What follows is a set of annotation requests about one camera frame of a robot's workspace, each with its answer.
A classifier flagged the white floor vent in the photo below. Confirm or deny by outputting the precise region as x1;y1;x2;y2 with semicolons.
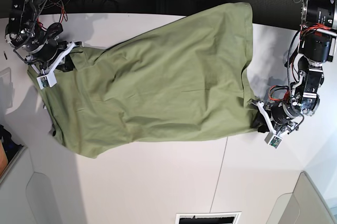
175;212;242;224

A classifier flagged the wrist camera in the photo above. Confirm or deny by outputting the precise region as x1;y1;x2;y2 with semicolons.
264;132;282;149
37;72;57;90

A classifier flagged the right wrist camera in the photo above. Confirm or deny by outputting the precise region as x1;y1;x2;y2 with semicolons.
37;72;57;90

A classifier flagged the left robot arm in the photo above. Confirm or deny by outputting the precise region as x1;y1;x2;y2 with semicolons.
251;0;336;141

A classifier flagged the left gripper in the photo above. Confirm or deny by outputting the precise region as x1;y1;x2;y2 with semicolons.
249;99;304;137

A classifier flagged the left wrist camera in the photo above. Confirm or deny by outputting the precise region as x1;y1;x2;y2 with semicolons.
264;132;282;149

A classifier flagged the grey chair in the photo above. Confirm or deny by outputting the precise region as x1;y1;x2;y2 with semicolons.
267;171;336;224
1;147;61;223

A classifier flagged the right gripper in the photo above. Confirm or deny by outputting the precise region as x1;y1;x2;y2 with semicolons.
25;40;75;77

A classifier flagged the grey chair right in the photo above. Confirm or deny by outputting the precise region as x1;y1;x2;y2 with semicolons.
267;171;336;224

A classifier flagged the green t-shirt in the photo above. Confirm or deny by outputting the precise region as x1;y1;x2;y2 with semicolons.
38;2;256;158

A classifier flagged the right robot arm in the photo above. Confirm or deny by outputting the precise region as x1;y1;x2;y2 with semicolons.
5;0;75;73

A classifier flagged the grey chair left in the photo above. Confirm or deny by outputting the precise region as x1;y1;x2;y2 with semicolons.
1;147;61;223

